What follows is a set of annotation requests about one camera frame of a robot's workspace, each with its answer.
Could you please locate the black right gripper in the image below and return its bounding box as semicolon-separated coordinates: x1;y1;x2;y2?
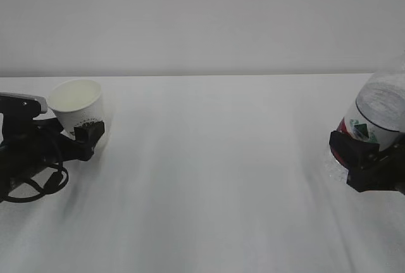
329;130;404;195

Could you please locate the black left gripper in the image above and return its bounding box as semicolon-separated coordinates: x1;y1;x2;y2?
1;117;105;191

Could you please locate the white paper coffee cup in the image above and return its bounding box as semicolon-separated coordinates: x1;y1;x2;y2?
47;79;105;138

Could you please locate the clear plastic water bottle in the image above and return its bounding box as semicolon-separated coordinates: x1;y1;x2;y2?
325;55;404;184

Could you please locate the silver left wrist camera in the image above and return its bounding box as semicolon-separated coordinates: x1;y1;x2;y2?
1;92;48;119

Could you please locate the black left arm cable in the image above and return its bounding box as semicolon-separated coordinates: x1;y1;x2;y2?
0;127;70;203

